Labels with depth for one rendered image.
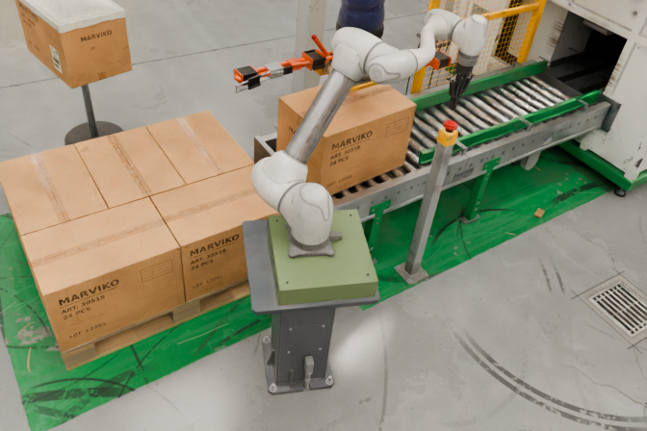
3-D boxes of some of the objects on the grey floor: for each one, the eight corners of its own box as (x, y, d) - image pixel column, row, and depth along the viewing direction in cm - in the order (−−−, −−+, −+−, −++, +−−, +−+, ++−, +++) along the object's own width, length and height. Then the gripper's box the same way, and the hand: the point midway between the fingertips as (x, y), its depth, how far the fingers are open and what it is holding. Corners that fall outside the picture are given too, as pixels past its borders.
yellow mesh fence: (502, 116, 487) (600, -178, 353) (510, 122, 481) (613, -175, 347) (391, 154, 433) (457, -178, 299) (400, 162, 426) (471, -174, 292)
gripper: (459, 69, 252) (446, 115, 268) (482, 63, 258) (467, 110, 274) (449, 61, 257) (436, 107, 273) (471, 56, 263) (457, 101, 278)
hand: (453, 101), depth 271 cm, fingers closed
